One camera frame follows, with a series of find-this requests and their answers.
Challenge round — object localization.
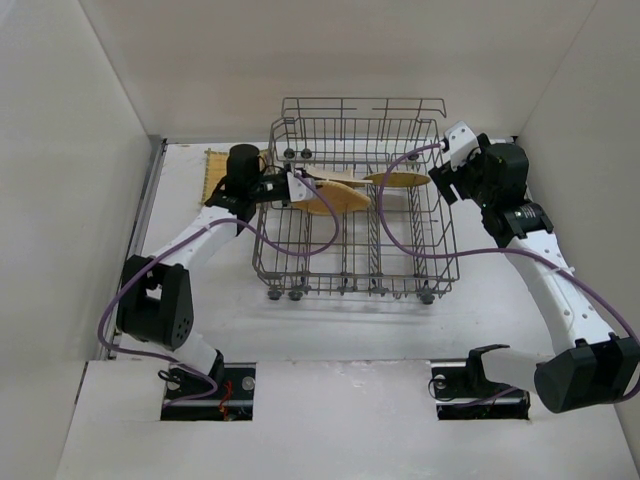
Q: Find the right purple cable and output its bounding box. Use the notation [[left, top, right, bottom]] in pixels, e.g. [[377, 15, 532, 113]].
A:
[[374, 142, 640, 407]]

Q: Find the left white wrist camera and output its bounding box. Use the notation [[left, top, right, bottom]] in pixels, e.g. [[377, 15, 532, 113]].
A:
[[286, 172, 315, 203]]

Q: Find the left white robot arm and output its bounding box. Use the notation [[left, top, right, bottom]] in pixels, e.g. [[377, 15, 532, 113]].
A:
[[116, 144, 309, 387]]

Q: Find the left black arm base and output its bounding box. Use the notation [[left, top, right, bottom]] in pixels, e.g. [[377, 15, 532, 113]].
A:
[[157, 363, 257, 422]]

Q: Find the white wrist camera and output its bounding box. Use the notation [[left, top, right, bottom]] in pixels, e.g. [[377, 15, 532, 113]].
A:
[[443, 121, 478, 171], [286, 172, 315, 203]]

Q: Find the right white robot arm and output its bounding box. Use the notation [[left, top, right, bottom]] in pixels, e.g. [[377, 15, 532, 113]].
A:
[[429, 122, 639, 413]]

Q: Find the shovel-shaped woven bamboo plate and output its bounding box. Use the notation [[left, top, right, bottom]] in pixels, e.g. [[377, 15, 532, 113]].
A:
[[305, 167, 373, 188]]

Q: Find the purple cable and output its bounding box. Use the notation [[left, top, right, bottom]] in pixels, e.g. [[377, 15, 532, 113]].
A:
[[96, 172, 345, 407], [374, 142, 640, 407]]

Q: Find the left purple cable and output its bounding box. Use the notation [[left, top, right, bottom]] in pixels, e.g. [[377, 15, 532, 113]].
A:
[[96, 172, 345, 407]]

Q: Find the grey wire dish rack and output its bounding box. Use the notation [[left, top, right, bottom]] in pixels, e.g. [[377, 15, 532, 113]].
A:
[[252, 97, 460, 304]]

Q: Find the round woven bamboo plate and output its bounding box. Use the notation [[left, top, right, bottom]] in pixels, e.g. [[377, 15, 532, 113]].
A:
[[364, 171, 431, 188]]

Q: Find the square woven bamboo plate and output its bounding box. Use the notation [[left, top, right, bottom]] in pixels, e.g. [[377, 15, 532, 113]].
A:
[[292, 180, 371, 216]]

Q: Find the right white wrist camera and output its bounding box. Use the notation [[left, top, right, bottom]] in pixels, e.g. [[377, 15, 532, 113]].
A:
[[443, 121, 478, 171]]

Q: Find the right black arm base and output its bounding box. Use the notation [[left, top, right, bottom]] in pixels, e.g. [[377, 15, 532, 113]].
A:
[[428, 344, 531, 421]]

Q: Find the rectangular woven bamboo plate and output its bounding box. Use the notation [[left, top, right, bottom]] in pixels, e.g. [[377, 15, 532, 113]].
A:
[[201, 149, 228, 205]]

